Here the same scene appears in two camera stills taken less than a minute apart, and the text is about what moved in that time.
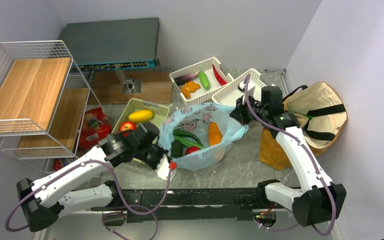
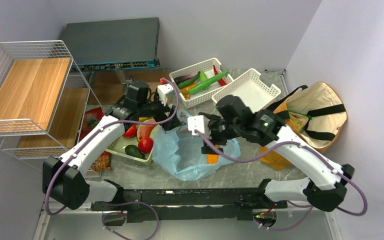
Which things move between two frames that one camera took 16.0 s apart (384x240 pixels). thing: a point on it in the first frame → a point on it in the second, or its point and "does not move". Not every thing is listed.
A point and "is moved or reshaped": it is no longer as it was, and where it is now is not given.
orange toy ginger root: x=189 y=87 does not move
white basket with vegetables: x=201 y=81 does not move
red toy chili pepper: x=221 y=81 does not move
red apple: x=191 y=149 is moved or reshaped
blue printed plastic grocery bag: x=196 y=119 is moved or reshaped
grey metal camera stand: x=130 y=85 does not move
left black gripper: x=162 y=151 → x=168 y=123
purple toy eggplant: x=181 y=80 does not move
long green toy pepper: x=186 y=142 → x=208 y=82
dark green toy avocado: x=176 y=148 is moved or reshaped
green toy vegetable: x=177 y=132 → x=184 y=84
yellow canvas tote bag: x=321 y=115 does not move
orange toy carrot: x=214 y=134 is moved or reshaped
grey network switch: x=120 y=44 does not move
